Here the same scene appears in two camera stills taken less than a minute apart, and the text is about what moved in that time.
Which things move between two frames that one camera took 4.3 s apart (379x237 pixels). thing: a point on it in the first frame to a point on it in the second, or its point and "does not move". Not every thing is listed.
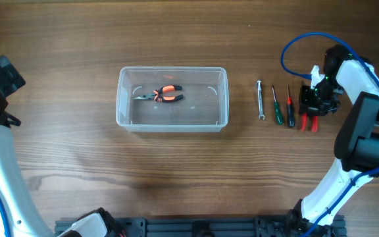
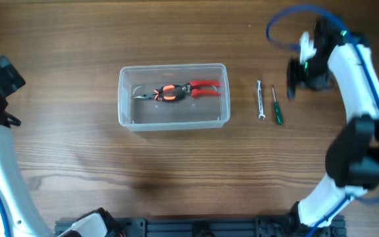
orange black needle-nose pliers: [156, 96] does not move
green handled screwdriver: [277, 108] does not move
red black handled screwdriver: [290, 114] to [291, 92]
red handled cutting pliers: [314, 122] to [187, 89]
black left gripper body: [6, 79] does not move
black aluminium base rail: [204, 226] does not move
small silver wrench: [261, 114] does not move
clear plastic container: [172, 99] does not move
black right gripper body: [321, 99] to [310, 74]
